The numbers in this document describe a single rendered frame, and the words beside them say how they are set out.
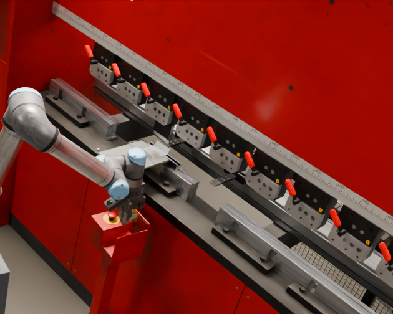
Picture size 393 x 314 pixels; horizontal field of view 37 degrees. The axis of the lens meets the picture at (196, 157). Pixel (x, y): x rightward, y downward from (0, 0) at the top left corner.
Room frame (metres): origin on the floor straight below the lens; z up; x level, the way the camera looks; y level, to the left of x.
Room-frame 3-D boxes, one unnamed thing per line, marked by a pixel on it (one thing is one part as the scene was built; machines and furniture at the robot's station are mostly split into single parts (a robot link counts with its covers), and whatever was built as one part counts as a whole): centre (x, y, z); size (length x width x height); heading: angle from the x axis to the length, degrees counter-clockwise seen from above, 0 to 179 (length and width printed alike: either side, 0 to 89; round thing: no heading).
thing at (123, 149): (2.19, 0.26, 1.00); 0.26 x 0.18 x 0.01; 145
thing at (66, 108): (2.61, 0.70, 0.89); 0.30 x 0.05 x 0.03; 55
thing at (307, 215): (1.87, -0.46, 1.23); 0.15 x 0.09 x 0.17; 55
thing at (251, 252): (1.92, -0.29, 0.89); 0.30 x 0.05 x 0.03; 55
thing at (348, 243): (1.76, -0.62, 1.23); 0.15 x 0.09 x 0.17; 55
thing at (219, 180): (2.26, -0.17, 1.01); 0.26 x 0.12 x 0.05; 145
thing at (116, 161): (1.86, 0.30, 1.13); 0.11 x 0.11 x 0.08; 27
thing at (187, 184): (2.28, 0.13, 0.92); 0.39 x 0.06 x 0.10; 55
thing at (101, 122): (2.63, 0.63, 0.92); 0.50 x 0.06 x 0.10; 55
